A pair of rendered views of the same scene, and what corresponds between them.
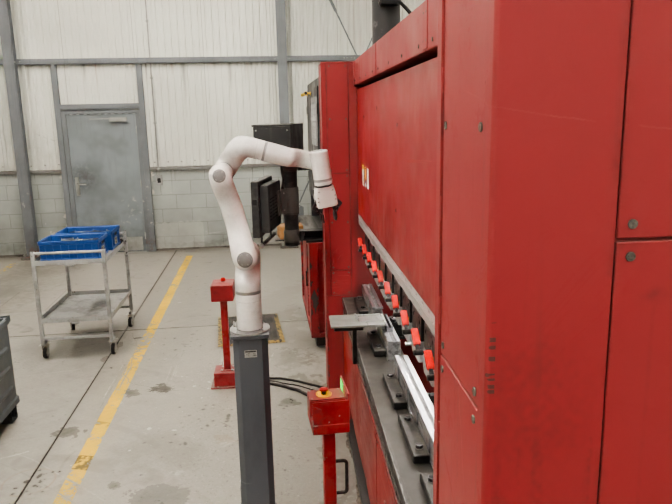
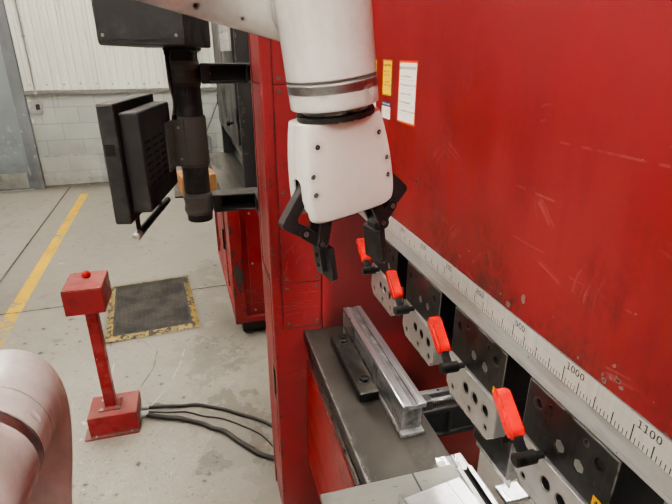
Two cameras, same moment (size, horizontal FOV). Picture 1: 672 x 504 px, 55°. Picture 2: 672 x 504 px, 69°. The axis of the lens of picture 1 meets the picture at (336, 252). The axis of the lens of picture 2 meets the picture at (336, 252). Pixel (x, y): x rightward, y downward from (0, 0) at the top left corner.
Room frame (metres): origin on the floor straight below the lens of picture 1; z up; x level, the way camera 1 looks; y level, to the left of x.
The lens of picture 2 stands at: (2.50, 0.15, 1.73)
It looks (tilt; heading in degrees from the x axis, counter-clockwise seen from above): 22 degrees down; 348
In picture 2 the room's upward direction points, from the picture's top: straight up
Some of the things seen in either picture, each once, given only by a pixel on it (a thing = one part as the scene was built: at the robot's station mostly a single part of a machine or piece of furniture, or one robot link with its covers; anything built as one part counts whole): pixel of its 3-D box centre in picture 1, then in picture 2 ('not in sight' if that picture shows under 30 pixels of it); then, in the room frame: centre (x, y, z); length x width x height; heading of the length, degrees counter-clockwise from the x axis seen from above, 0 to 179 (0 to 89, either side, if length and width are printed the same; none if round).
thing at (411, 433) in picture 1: (413, 437); not in sight; (2.06, -0.25, 0.89); 0.30 x 0.05 x 0.03; 4
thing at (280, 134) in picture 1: (281, 188); (171, 119); (4.29, 0.35, 1.53); 0.51 x 0.25 x 0.85; 174
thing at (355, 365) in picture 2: (361, 305); (352, 364); (3.66, -0.14, 0.89); 0.30 x 0.05 x 0.03; 4
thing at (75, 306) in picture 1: (86, 291); not in sight; (5.70, 2.29, 0.47); 0.90 x 0.66 x 0.95; 6
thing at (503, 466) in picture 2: not in sight; (495, 443); (3.07, -0.24, 1.13); 0.10 x 0.02 x 0.10; 4
